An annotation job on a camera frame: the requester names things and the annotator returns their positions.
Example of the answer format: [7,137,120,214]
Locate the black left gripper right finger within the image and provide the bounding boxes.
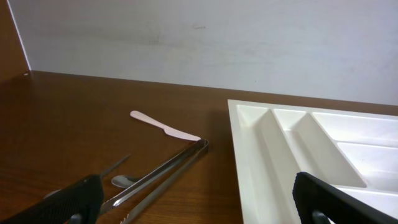
[292,172,397,224]

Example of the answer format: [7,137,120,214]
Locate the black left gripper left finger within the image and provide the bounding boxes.
[1,174,104,224]

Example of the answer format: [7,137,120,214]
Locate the small steel teaspoon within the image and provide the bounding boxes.
[44,154,131,198]
[111,175,141,189]

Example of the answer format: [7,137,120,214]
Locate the white plastic cutlery tray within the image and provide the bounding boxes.
[228,100,397,223]

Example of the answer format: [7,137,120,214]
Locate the pink plastic knife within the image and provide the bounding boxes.
[130,110,200,141]

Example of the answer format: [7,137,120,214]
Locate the steel kitchen tongs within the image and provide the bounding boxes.
[99,139,209,224]

